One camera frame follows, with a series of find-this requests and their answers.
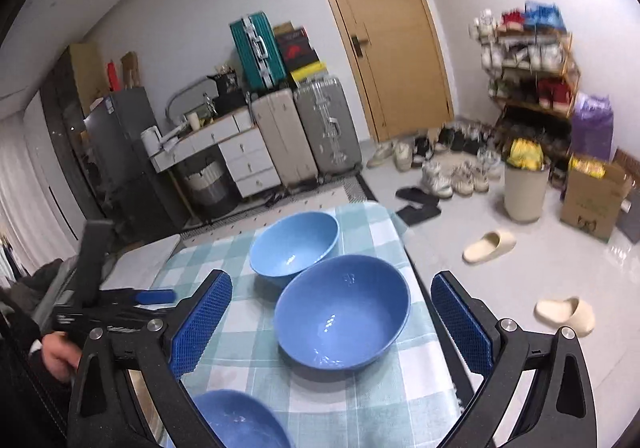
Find blue bowl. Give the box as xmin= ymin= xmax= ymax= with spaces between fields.
xmin=193 ymin=390 xmax=293 ymax=448
xmin=250 ymin=212 xmax=341 ymax=289
xmin=273 ymin=254 xmax=411 ymax=371

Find person's left hand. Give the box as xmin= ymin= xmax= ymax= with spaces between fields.
xmin=41 ymin=331 xmax=82 ymax=383

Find white marble side table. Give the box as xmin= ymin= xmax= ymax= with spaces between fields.
xmin=101 ymin=234 xmax=182 ymax=290

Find teal checked tablecloth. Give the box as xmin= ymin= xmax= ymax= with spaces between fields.
xmin=152 ymin=202 xmax=461 ymax=447

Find cream slipper far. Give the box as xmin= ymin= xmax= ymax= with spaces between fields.
xmin=462 ymin=229 xmax=516 ymax=265

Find cream slipper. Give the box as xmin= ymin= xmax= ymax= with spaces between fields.
xmin=534 ymin=298 xmax=596 ymax=338
xmin=462 ymin=229 xmax=516 ymax=265

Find dark grey refrigerator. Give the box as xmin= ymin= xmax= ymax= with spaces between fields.
xmin=85 ymin=87 xmax=190 ymax=240

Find cream slipper near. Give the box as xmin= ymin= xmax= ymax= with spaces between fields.
xmin=534 ymin=298 xmax=596 ymax=338

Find white curtain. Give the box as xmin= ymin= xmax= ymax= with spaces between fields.
xmin=0 ymin=113 xmax=78 ymax=272

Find laundry basket under desk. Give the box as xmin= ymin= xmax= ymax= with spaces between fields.
xmin=183 ymin=161 xmax=240 ymax=220

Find black slippers on floor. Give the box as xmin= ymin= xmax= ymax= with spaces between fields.
xmin=395 ymin=187 xmax=442 ymax=227

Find white kettle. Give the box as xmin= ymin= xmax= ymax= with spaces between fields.
xmin=140 ymin=125 xmax=163 ymax=158

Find beige trash bin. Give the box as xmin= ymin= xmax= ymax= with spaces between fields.
xmin=503 ymin=138 xmax=550 ymax=223

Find white drawer desk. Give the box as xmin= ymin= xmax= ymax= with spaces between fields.
xmin=149 ymin=108 xmax=281 ymax=220

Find cardboard box with cat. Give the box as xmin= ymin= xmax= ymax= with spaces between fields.
xmin=561 ymin=154 xmax=632 ymax=242

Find oval mirror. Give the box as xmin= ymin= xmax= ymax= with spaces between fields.
xmin=165 ymin=76 xmax=218 ymax=125

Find dark glass cabinet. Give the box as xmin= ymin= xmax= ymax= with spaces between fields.
xmin=39 ymin=42 xmax=116 ymax=220

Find beige suitcase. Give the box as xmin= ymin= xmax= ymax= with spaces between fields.
xmin=250 ymin=88 xmax=319 ymax=188

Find silver suitcase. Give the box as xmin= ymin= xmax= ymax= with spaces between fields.
xmin=294 ymin=76 xmax=362 ymax=180

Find purple plastic bag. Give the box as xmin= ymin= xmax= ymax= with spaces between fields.
xmin=572 ymin=92 xmax=614 ymax=161

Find teal suitcase on top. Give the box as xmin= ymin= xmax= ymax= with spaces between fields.
xmin=230 ymin=12 xmax=288 ymax=92

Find wooden shoe rack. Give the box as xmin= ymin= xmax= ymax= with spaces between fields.
xmin=469 ymin=0 xmax=582 ymax=162

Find stack of shoe boxes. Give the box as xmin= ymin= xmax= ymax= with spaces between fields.
xmin=272 ymin=22 xmax=329 ymax=87

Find wooden door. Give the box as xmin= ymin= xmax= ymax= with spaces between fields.
xmin=328 ymin=0 xmax=454 ymax=142

